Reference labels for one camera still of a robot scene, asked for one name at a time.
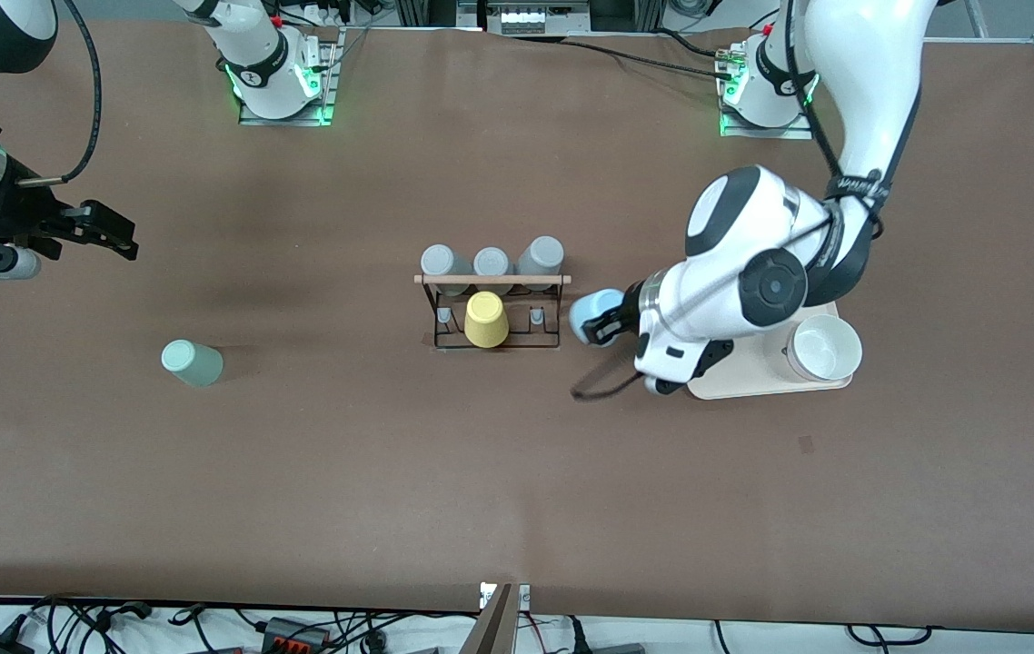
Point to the wooden camera mount post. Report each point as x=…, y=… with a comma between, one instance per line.
x=492, y=627

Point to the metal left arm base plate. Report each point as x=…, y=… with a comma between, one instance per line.
x=767, y=132

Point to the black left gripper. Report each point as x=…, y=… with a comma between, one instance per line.
x=619, y=319

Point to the black power strip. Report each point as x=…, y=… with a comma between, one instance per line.
x=294, y=633

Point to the beige plastic tray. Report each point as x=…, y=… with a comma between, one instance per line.
x=753, y=386

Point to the light blue cup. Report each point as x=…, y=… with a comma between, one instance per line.
x=588, y=309

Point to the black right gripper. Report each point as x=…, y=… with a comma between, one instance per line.
x=15, y=216

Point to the mint green cup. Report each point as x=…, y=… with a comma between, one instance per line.
x=190, y=361

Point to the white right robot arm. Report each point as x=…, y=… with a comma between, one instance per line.
x=253, y=36

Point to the yellow cup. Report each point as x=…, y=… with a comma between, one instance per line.
x=486, y=320

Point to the white bowl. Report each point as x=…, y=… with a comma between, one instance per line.
x=828, y=350

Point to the black left camera bracket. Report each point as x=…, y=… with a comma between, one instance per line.
x=712, y=356

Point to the small grey cup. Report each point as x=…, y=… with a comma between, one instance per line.
x=491, y=262

